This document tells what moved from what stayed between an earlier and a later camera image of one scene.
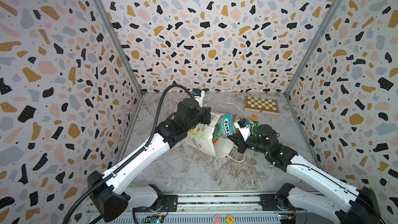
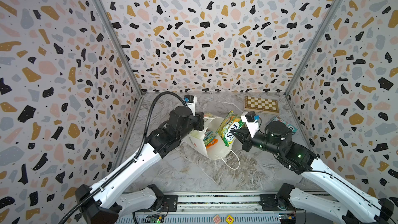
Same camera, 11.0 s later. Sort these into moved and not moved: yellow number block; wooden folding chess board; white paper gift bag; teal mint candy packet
Moved: teal mint candy packet; white paper gift bag
Not moved: wooden folding chess board; yellow number block
